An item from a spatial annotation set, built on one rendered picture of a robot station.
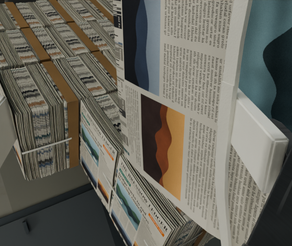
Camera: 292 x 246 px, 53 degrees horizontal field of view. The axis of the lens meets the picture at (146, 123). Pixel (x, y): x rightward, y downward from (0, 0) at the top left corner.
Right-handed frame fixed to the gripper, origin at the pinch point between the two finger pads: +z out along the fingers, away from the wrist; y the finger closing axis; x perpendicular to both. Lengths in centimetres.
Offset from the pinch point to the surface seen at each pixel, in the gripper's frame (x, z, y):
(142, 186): -48, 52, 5
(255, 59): 3.2, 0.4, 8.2
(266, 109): 0.5, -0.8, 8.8
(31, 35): -18, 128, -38
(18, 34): -18, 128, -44
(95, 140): -47, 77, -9
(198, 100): -1.0, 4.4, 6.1
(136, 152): -10.4, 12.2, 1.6
